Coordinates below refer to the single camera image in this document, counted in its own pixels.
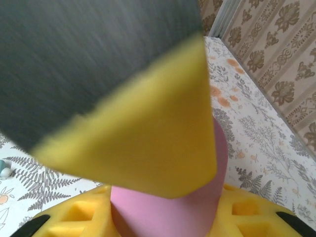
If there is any blue wireless earbud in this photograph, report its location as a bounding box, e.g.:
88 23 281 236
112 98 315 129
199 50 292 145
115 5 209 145
0 159 12 177

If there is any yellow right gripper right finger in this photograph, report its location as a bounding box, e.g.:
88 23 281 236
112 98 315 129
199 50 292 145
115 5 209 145
209 183 316 237

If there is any floral patterned table cover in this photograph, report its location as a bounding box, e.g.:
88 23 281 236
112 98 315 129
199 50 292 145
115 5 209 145
0 36 316 237

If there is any pink earbud charging case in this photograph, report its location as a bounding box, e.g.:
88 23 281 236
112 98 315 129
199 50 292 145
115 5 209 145
110 118 229 237

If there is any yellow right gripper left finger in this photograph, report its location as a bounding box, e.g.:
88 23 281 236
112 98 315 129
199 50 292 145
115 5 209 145
9 184 119 237

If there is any aluminium frame post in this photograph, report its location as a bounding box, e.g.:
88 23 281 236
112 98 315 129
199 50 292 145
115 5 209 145
212 0 238 38

